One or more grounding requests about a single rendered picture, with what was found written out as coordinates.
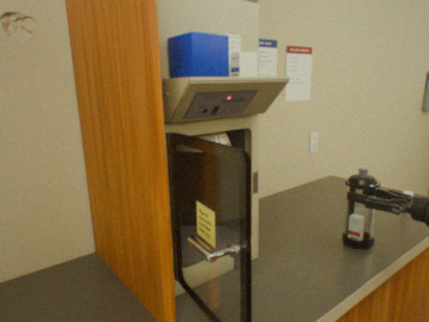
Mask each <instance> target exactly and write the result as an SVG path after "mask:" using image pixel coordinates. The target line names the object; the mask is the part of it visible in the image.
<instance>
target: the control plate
mask: <svg viewBox="0 0 429 322"><path fill-rule="evenodd" d="M257 92H258V90H254V91H224V92H208V93H196V95H195V96H194V98H193V100H192V102H191V104H190V106H189V108H188V110H187V113H186V114H185V116H184V118H183V119H191V118H198V117H212V116H219V115H231V114H238V113H244V111H245V110H246V108H247V107H248V106H249V104H250V102H251V100H252V99H253V98H254V96H255V95H256V93H257ZM241 96H244V97H243V98H242V99H240V98H241ZM228 97H231V98H230V99H229V100H228V99H227V98H228ZM215 107H219V110H218V112H217V113H212V112H213V110H214V108H215ZM232 107H234V108H233V110H232V109H230V108H232ZM238 107H241V109H238ZM224 108H226V111H225V110H223V109H224ZM205 109H208V112H207V113H203V111H204V110H205ZM193 111H197V112H196V113H193Z"/></svg>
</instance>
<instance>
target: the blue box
mask: <svg viewBox="0 0 429 322"><path fill-rule="evenodd" d="M168 58H169V70H170V79H171V78H190V77H229V37H228V35H222V34H208V33H201V32H189V33H186V34H182V35H179V36H174V37H171V38H168Z"/></svg>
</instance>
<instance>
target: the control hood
mask: <svg viewBox="0 0 429 322"><path fill-rule="evenodd" d="M289 79H290V78H289V77H288V76H284V77H190V78H171V79H163V80H162V90H163V102H164V121H165V122H166V123H175V122H182V121H194V120H201V119H213V118H220V117H232V116H239V115H251V114H258V113H265V112H266V111H267V110H268V109H269V107H270V106H271V104H272V103H273V102H274V101H275V99H276V98H277V97H278V95H279V94H280V93H281V92H282V89H283V88H284V87H285V86H286V84H287V83H288V82H289ZM254 90H258V92H257V93H256V95H255V96H254V98H253V99H252V100H251V102H250V104H249V106H248V107H247V108H246V110H245V111H244V113H238V114H231V115H219V116H212V117H198V118H191V119H183V118H184V116H185V114H186V113H187V110H188V108H189V106H190V104H191V102H192V100H193V98H194V96H195V95H196V93H208V92H224V91H254Z"/></svg>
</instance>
